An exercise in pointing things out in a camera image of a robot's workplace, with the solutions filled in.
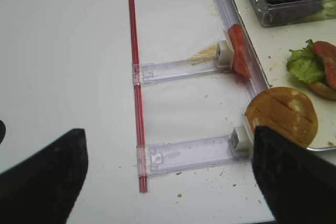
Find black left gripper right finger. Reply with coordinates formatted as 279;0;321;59
251;126;335;223

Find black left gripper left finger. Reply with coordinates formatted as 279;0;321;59
1;129;89;223

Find lettuce leaf on bun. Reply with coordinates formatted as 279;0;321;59
286;39;326;83

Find standing tomato slice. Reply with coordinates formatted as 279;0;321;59
227;24;251;78

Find tomato slices on bun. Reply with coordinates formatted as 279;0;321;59
312;41;335;89

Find white lower left pusher block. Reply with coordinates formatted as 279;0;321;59
229;114;254;158

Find white pusher block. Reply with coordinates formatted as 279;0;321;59
215;29;234;69
229;114;254;158

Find toasted bun half standing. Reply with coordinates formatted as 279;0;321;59
245;87;319;148

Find bottom bun on tray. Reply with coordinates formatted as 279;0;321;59
307;82;336;100

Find red left guide rod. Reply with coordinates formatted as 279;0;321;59
128;0;150;193

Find white metal tray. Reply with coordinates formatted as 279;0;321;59
232;0;335;152

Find white upper left pusher block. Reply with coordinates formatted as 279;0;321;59
215;29;234;69

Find clear lower left rail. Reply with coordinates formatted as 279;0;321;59
137;135;249;177

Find clear upper left rail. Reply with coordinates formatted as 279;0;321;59
132;56;232;86

